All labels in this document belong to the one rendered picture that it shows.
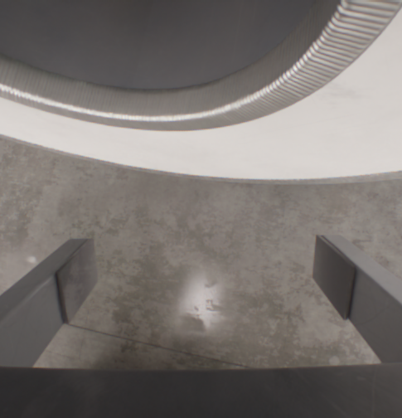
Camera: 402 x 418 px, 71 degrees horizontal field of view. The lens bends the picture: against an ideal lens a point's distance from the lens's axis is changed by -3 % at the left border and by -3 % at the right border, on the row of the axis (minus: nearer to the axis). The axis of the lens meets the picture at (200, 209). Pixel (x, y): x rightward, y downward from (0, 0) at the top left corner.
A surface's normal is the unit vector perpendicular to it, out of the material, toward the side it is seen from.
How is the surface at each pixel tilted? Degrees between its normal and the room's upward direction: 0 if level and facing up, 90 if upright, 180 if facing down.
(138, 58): 1
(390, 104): 90
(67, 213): 0
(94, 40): 17
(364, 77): 90
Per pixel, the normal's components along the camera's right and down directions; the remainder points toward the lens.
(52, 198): -0.13, -0.15
